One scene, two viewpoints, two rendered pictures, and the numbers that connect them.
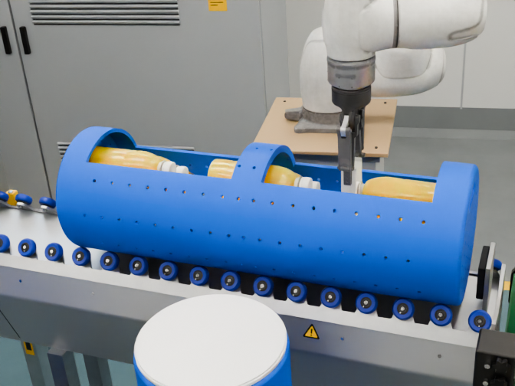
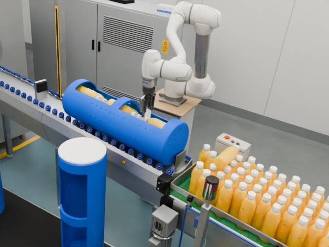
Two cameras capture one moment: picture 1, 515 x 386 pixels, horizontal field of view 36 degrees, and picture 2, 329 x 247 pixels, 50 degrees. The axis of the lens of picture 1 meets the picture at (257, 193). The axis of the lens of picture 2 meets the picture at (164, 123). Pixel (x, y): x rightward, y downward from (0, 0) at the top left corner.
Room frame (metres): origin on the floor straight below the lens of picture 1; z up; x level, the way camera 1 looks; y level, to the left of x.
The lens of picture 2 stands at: (-0.46, -0.67, 2.20)
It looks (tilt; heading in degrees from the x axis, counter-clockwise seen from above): 28 degrees down; 11
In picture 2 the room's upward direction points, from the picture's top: 7 degrees clockwise
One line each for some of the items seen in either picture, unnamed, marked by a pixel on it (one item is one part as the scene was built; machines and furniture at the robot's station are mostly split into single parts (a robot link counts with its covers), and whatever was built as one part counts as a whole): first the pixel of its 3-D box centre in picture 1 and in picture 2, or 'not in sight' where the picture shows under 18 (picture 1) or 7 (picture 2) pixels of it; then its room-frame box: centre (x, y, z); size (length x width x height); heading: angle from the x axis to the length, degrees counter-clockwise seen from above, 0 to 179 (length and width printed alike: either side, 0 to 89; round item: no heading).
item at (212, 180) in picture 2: not in sight; (209, 192); (0.85, -0.67, 1.18); 0.06 x 0.06 x 0.16
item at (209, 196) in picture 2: not in sight; (209, 192); (0.85, -0.67, 1.18); 0.06 x 0.06 x 0.05
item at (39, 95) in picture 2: not in sight; (41, 90); (1.83, 0.78, 1.00); 0.10 x 0.04 x 0.15; 158
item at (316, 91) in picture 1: (331, 66); (176, 81); (2.13, -0.23, 1.18); 0.18 x 0.16 x 0.22; 85
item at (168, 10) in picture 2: not in sight; (169, 9); (3.36, 0.16, 1.48); 0.24 x 0.12 x 0.08; 84
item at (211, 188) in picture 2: not in sight; (211, 184); (0.85, -0.67, 1.23); 0.06 x 0.06 x 0.04
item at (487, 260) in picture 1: (484, 279); (179, 160); (1.32, -0.45, 0.99); 0.10 x 0.02 x 0.12; 158
